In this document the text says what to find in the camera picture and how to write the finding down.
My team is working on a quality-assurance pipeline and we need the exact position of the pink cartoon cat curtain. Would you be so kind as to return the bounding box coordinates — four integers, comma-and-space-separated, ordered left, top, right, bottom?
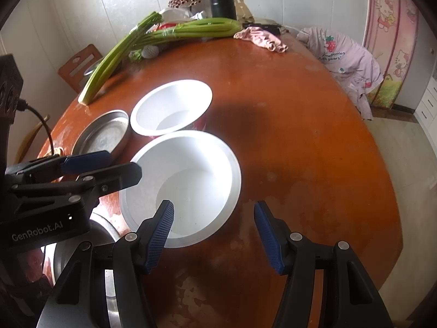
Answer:
362, 0, 419, 110

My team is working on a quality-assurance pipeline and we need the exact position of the wooden slat-back chair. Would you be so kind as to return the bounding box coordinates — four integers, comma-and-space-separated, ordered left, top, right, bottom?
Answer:
57, 44, 104, 93

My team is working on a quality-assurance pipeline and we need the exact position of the black flat device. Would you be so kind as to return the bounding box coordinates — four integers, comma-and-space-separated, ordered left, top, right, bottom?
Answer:
244, 24, 281, 36

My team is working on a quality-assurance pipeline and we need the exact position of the curved light wooden chair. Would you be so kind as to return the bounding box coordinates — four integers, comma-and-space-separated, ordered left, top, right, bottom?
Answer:
15, 114, 52, 165

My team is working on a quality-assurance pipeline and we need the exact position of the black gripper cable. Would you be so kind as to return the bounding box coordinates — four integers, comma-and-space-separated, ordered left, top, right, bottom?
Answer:
19, 99, 55, 154

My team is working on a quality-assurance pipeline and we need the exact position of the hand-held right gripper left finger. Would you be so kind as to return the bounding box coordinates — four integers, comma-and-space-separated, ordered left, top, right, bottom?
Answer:
36, 199, 175, 328

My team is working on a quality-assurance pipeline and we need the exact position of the round steel pan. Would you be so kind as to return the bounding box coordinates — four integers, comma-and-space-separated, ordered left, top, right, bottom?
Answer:
70, 110, 130, 159

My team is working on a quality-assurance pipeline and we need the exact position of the red white instant noodle bowl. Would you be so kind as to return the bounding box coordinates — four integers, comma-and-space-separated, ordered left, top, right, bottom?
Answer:
130, 80, 213, 139
119, 130, 242, 248

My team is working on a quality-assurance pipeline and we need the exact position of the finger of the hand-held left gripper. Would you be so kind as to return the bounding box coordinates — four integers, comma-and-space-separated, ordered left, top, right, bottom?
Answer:
10, 162, 143, 209
5, 150, 113, 185

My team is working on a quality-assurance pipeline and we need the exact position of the dried lotus pod bunch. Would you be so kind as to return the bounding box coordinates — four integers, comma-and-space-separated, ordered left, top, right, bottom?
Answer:
168, 0, 202, 10

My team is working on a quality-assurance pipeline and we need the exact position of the steel bowl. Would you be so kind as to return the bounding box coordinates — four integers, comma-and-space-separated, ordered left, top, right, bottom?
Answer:
41, 210, 125, 328

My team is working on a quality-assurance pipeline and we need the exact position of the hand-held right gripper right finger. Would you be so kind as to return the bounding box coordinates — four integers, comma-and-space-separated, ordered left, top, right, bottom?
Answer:
253, 200, 393, 328

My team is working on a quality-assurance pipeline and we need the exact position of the pale purple printed garment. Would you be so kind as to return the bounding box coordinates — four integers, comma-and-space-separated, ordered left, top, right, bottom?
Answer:
297, 27, 385, 121

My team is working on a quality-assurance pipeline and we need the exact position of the white cabinet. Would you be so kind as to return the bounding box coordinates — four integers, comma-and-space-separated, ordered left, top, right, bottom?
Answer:
415, 75, 437, 130

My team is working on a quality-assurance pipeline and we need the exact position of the celery bunch with root end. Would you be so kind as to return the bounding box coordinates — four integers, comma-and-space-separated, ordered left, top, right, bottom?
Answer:
78, 11, 164, 105

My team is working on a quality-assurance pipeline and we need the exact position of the brown cardboard piece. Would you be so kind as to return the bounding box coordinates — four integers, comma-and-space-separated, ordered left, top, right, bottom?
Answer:
235, 0, 256, 24

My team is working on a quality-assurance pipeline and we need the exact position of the steel basin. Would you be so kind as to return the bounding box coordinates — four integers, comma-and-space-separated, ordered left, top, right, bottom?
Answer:
83, 58, 105, 76

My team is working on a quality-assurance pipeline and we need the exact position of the white plastic bag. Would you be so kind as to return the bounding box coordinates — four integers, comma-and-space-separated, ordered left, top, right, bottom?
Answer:
158, 7, 193, 24

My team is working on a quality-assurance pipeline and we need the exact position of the pink crumpled cloth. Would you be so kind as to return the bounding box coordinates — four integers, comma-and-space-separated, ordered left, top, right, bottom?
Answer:
234, 26, 288, 54

